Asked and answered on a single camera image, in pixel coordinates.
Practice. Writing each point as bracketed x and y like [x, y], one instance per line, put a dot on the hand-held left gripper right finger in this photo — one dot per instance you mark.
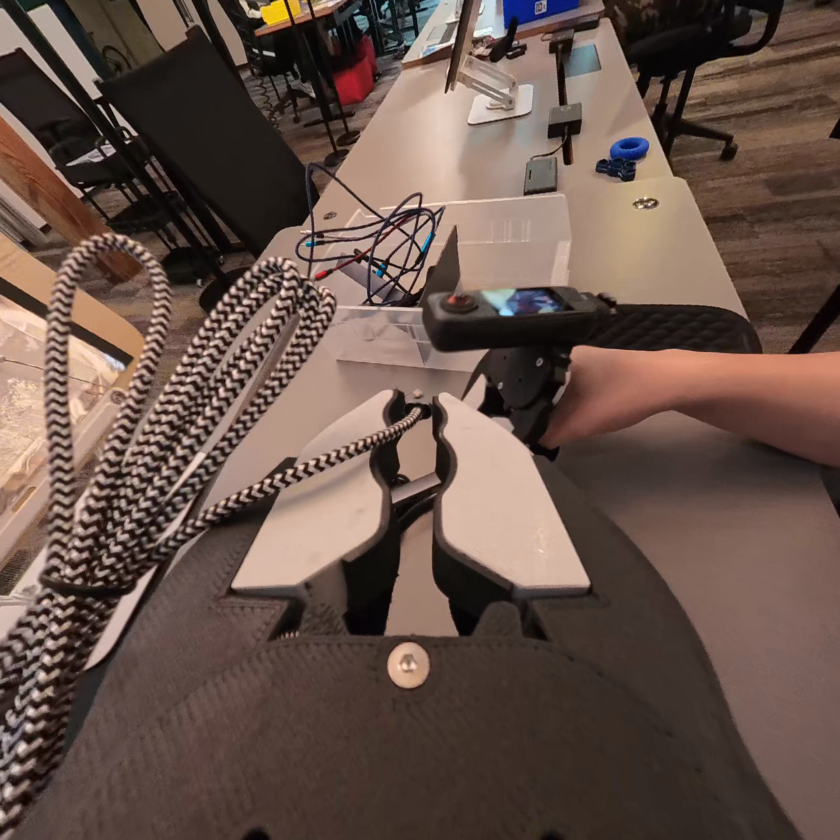
[505, 512]

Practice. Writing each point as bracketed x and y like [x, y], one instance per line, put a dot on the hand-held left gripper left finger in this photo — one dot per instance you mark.
[328, 525]

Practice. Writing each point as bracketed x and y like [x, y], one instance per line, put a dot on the clear plastic bin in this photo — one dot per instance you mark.
[512, 229]

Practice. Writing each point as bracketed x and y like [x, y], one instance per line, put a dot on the grey usb hub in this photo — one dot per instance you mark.
[354, 266]

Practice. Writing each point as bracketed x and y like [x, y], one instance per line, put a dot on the person's right forearm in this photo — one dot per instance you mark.
[754, 400]

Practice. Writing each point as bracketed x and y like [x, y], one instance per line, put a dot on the person's right hand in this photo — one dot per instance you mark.
[610, 394]

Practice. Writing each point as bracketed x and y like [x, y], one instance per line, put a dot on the dark grey bin divider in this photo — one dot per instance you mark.
[446, 269]

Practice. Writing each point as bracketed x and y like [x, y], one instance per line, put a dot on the flat dark grey device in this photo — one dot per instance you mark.
[541, 174]

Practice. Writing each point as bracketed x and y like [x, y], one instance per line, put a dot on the small black adapter box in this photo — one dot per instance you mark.
[564, 118]

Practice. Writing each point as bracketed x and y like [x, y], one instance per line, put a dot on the white tablet stand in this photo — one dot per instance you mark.
[499, 105]

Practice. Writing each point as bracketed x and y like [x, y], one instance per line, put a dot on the blue parts bin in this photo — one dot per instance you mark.
[525, 8]

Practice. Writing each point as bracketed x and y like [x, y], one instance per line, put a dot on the black swivel office chair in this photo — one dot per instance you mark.
[689, 39]

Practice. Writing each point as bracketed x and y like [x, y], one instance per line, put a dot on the black high-back chair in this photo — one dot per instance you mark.
[210, 144]

